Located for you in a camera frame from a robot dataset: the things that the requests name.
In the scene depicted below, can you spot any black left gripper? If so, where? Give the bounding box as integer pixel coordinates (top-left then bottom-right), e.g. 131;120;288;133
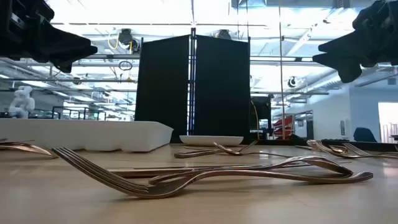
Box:
0;0;99;73

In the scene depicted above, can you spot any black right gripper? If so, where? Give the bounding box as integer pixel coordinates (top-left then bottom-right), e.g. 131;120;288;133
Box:
312;0;398;83

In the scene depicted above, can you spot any rose gold spoon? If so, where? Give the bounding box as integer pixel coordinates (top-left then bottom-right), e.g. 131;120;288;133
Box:
315;142;398;160
0;141;59;159
307;139;336;150
213;142;295;158
148;155;354;186

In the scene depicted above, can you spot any white robot figure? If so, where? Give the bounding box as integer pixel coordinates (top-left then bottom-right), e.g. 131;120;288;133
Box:
7;85;37;119

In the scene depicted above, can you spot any thin vertical pole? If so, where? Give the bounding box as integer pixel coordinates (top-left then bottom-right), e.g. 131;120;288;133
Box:
278;0;286;141

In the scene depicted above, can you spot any dark blue office chair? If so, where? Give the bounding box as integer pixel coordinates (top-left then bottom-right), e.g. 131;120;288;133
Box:
353;126;379;143

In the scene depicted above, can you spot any white cutlery organizer tray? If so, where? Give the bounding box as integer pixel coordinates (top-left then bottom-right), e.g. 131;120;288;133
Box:
0;118;174;153

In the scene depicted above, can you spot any red storage rack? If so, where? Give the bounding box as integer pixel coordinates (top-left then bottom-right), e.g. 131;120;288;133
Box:
272;116;295;139

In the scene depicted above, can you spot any rose gold fork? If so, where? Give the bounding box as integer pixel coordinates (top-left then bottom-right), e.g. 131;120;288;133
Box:
183;139;259;154
341;142;398;157
51;146;374;200

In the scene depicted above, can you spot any black cabinet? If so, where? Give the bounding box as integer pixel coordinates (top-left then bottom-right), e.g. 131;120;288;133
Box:
250;95;273;140

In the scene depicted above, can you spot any black folding screen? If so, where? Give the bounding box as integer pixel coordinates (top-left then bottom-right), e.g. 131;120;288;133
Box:
134;27;251;144

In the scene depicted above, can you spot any white round plate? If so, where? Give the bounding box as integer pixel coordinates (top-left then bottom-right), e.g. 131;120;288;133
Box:
179;134;245;147

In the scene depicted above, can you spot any grey horizontal rail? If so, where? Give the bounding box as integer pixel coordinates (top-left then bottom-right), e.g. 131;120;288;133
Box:
82;53;315;62
0;77;138;84
0;88;330;96

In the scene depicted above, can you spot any black ceiling camera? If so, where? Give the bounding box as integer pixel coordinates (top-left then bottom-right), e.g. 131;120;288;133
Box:
118;28;141;54

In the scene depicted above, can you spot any yellow hanging cable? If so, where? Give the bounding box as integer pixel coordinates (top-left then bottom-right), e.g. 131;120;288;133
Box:
251;100;261;140

